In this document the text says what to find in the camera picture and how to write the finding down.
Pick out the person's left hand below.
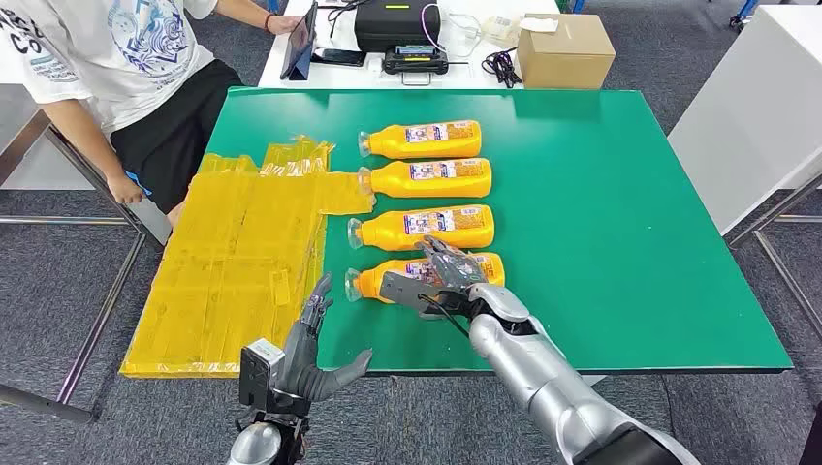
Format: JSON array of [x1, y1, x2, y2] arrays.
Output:
[[268, 14, 303, 37]]

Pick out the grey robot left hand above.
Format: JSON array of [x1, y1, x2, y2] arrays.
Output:
[[277, 272, 374, 404]]

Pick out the person's right hand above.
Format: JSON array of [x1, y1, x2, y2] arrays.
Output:
[[106, 172, 146, 205]]

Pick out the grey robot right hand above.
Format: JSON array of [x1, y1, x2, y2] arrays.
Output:
[[415, 235, 490, 299]]

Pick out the orange detergent bottle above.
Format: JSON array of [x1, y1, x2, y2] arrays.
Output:
[[343, 252, 507, 305], [357, 119, 484, 161], [357, 157, 493, 200], [346, 204, 496, 252]]

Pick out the dark tablet in case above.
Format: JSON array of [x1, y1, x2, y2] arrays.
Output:
[[279, 0, 320, 82]]

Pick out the black smartphone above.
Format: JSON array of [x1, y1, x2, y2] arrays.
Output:
[[311, 46, 368, 68]]

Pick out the black carrying case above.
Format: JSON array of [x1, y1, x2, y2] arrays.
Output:
[[353, 0, 443, 54]]

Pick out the yellow taped cardboard mat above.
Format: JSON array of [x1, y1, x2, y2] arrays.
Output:
[[119, 135, 377, 380]]

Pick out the person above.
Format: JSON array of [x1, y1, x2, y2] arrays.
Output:
[[0, 0, 304, 216]]

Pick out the black handheld controller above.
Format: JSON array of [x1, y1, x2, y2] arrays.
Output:
[[382, 43, 451, 86]]

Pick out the plastic bag with adapter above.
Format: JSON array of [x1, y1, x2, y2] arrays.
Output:
[[480, 14, 522, 47]]

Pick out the brown cardboard box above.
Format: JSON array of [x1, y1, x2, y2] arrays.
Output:
[[515, 13, 617, 90]]

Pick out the white table with metal legs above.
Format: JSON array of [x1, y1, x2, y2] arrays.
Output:
[[667, 3, 822, 341]]

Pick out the blue wheeled base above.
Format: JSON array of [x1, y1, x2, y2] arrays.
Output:
[[728, 0, 766, 32]]

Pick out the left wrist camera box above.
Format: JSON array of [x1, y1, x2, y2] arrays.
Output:
[[238, 340, 287, 412]]

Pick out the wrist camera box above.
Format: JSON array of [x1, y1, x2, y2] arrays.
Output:
[[378, 271, 451, 319], [238, 340, 287, 412]]

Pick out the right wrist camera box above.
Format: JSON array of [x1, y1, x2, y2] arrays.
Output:
[[378, 271, 451, 319]]

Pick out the thin black cable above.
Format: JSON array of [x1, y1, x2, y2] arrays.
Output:
[[317, 0, 375, 40]]

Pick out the white cable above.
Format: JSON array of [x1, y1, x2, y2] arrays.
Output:
[[420, 1, 483, 59]]

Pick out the black cable bundle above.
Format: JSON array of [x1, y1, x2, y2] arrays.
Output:
[[480, 47, 524, 89]]

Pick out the steel frame table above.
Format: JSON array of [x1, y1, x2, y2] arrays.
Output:
[[0, 83, 175, 425]]

